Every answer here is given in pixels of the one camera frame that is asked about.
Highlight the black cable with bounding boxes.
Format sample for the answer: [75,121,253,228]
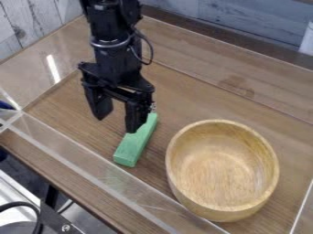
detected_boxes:
[0,201,47,234]

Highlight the clear acrylic front wall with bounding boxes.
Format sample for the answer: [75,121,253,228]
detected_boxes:
[0,112,229,234]

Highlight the green rectangular block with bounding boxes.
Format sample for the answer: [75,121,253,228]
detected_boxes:
[114,112,158,167]

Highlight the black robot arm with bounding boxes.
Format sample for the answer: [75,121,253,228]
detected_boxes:
[78,0,155,133]

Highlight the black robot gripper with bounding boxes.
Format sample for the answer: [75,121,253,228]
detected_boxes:
[78,39,154,133]

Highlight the black metal stand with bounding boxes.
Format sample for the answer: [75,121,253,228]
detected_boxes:
[36,186,86,234]

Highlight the brown wooden bowl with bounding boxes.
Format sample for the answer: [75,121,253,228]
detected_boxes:
[165,120,280,222]

